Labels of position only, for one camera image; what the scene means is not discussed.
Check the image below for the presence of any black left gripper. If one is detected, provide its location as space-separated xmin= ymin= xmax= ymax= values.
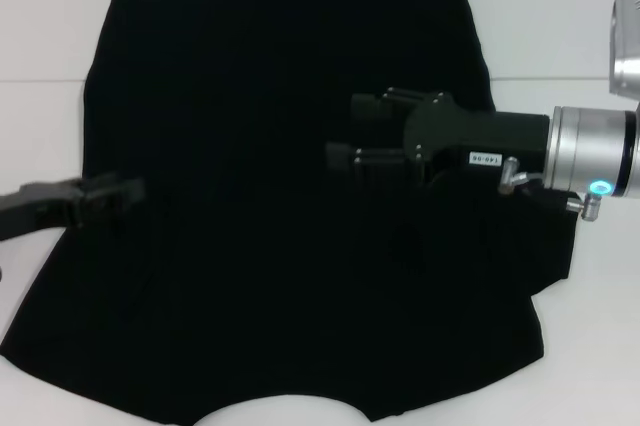
xmin=0 ymin=172 xmax=148 ymax=243

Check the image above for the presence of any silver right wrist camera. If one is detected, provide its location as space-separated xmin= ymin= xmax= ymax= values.
xmin=608 ymin=0 xmax=640 ymax=97

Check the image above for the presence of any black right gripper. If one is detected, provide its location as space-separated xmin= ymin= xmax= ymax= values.
xmin=324 ymin=88 xmax=550 ymax=188

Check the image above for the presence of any black shirt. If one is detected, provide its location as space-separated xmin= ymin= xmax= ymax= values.
xmin=1 ymin=0 xmax=581 ymax=426

